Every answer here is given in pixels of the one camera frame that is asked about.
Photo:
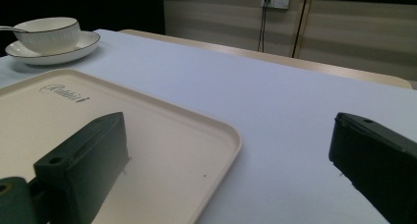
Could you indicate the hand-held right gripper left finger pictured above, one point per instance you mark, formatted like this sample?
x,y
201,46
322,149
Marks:
x,y
85,165

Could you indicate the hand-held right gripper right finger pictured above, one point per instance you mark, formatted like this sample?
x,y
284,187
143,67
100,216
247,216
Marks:
x,y
377,158

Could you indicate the cream plastic tray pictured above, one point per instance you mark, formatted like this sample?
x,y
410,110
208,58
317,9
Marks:
x,y
157,145

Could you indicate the white black-rimmed plate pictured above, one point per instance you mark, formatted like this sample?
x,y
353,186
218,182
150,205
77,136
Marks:
x,y
65,52

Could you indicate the wooden table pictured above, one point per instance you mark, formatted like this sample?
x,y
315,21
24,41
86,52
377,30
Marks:
x,y
295,62

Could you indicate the light blue tablecloth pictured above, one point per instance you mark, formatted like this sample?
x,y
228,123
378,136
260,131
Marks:
x,y
249,112

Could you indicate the white ribbed bowl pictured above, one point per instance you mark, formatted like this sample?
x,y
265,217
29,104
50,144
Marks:
x,y
49,34

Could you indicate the metal spoon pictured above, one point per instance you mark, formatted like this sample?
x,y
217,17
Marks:
x,y
11,29

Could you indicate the white wall socket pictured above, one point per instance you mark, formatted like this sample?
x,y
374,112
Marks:
x,y
275,2

